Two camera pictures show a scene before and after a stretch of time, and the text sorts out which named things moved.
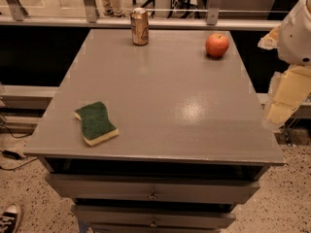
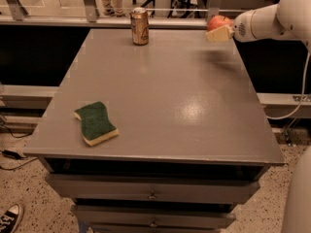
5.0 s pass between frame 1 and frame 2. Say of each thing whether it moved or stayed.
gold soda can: stayed
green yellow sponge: stayed
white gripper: moved
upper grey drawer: stayed
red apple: moved
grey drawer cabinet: stayed
